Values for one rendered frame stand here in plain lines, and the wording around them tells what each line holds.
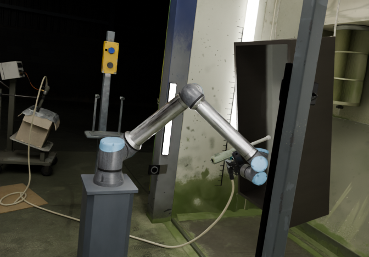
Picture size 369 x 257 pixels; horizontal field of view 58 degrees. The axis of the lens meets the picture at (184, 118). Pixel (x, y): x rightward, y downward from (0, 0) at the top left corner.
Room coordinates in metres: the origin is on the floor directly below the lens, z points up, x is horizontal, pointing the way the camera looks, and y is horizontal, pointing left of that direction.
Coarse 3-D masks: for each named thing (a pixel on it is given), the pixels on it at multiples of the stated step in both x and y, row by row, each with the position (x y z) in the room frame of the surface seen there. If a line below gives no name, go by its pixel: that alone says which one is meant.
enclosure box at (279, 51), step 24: (240, 48) 2.52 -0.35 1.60; (264, 48) 2.62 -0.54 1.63; (288, 48) 1.97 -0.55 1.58; (240, 72) 2.54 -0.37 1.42; (264, 72) 2.63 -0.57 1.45; (240, 96) 2.55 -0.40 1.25; (264, 96) 2.65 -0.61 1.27; (240, 120) 2.57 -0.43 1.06; (264, 120) 2.67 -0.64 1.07; (312, 120) 2.08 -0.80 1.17; (264, 144) 2.68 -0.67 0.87; (312, 144) 2.09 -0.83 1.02; (312, 168) 2.11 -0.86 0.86; (240, 192) 2.58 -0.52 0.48; (264, 192) 2.60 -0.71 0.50; (312, 192) 2.13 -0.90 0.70; (312, 216) 2.15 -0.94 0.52
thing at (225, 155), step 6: (264, 138) 2.37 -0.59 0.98; (270, 138) 2.38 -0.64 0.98; (252, 144) 2.32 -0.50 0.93; (228, 150) 2.26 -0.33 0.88; (234, 150) 2.25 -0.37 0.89; (216, 156) 2.21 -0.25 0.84; (222, 156) 2.21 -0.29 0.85; (228, 156) 2.23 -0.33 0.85; (216, 162) 2.20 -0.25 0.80; (228, 168) 2.25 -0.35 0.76
